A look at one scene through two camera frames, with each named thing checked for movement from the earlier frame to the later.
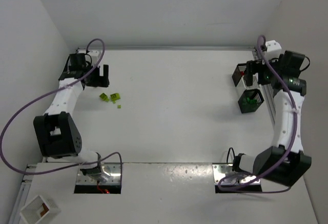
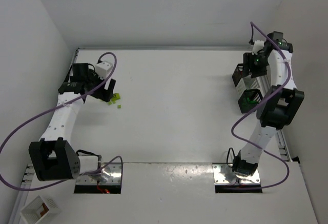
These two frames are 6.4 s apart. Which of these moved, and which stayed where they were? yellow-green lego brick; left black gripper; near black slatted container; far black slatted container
Moved: left black gripper
Stayed: far black slatted container; yellow-green lego brick; near black slatted container
